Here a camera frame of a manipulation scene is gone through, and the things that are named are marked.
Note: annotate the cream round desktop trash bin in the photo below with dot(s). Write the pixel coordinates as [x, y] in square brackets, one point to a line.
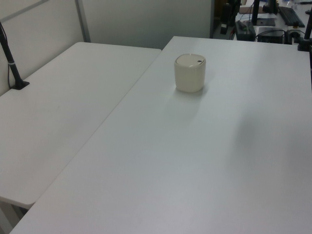
[189, 78]

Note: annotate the white side table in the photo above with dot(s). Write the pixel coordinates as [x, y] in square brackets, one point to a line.
[61, 109]

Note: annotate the black and green device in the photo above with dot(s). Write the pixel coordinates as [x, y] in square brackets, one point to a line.
[245, 30]

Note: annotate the black electronics box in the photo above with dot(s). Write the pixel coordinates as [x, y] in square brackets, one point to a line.
[270, 35]

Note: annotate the black monitor stand pole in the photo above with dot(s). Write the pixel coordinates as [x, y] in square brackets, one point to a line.
[256, 12]

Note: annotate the black computer keyboard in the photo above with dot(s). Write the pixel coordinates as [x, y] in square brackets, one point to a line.
[291, 15]

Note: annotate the grey metal partition post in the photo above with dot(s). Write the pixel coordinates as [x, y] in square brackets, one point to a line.
[84, 22]

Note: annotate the black camera pole with base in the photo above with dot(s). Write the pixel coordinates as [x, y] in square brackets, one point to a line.
[9, 61]

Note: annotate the black clamp-mounted camera pole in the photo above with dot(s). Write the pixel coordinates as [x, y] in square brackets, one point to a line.
[307, 29]

